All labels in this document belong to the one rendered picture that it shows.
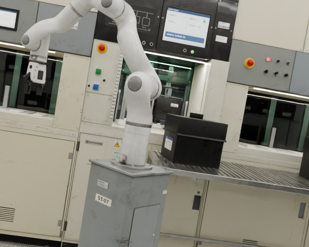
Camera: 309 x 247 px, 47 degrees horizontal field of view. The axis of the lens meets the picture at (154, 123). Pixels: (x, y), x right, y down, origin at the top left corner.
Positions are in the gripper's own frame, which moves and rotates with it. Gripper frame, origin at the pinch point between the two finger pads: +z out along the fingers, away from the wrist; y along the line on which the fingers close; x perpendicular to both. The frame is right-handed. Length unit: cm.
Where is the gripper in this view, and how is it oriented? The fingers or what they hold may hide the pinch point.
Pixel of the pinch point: (33, 92)
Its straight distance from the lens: 193.2
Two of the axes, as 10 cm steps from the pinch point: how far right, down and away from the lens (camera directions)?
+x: -9.3, -1.7, 3.3
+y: 3.3, 0.1, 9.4
